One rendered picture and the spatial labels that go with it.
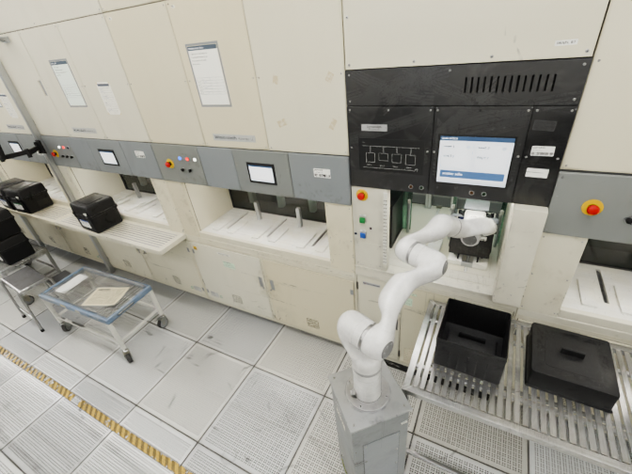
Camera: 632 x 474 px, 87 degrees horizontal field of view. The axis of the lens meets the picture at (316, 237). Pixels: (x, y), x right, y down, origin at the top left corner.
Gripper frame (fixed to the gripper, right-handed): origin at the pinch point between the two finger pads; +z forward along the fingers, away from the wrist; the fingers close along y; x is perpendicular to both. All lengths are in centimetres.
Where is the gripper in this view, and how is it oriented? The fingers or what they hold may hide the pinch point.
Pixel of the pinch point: (476, 209)
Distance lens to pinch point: 202.6
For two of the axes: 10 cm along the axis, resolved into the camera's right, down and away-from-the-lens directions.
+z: 4.5, -5.2, 7.3
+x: -1.0, -8.4, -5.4
